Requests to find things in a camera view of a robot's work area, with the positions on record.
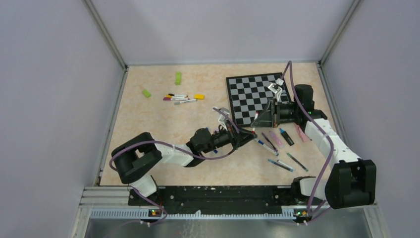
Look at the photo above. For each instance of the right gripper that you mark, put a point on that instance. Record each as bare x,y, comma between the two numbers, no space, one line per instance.
270,116

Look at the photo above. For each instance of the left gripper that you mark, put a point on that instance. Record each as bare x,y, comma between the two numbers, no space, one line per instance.
237,139

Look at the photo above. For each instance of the lilac highlighter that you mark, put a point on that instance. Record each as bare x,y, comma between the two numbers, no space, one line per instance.
277,140

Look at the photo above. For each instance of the blue black highlighter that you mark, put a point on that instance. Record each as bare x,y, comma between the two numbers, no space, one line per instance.
287,137

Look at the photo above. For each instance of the dark thin pen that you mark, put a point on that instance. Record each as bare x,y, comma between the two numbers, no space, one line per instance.
270,143

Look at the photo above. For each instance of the blue capped white marker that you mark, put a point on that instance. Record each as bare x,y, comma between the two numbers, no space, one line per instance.
267,147

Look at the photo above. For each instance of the blue thin pen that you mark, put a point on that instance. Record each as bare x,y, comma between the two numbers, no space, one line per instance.
280,165

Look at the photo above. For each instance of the green thin pen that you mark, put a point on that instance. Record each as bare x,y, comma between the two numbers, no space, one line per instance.
297,161

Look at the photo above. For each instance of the grey capped marker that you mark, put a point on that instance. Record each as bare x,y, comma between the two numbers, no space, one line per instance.
185,101

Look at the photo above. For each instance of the black capped marker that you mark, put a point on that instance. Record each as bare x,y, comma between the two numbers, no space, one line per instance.
176,96

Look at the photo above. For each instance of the pink highlighter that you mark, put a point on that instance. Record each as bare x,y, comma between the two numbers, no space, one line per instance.
301,134

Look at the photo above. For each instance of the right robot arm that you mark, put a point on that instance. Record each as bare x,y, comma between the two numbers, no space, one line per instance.
346,180

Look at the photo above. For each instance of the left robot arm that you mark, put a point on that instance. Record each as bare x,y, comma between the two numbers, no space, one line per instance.
134,159

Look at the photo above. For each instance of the black white chessboard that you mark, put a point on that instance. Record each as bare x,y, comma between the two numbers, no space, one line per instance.
249,94

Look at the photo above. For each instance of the yellow block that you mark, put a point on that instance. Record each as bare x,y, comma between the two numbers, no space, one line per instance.
199,96

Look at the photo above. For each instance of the green block far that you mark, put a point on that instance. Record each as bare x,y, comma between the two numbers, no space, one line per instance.
178,78

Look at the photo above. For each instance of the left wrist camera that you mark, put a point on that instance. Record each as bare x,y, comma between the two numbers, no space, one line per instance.
224,118

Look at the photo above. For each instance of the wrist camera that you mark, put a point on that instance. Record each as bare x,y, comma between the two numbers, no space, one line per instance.
224,118
277,89

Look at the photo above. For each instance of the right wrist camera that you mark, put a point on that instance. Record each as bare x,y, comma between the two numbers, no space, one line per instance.
277,89

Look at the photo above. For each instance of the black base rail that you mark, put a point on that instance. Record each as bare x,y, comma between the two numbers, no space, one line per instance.
228,200

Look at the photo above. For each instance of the green block near wall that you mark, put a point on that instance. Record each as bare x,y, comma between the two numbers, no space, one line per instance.
146,93

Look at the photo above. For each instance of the aluminium frame rail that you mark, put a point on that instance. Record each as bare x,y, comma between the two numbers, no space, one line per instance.
121,202

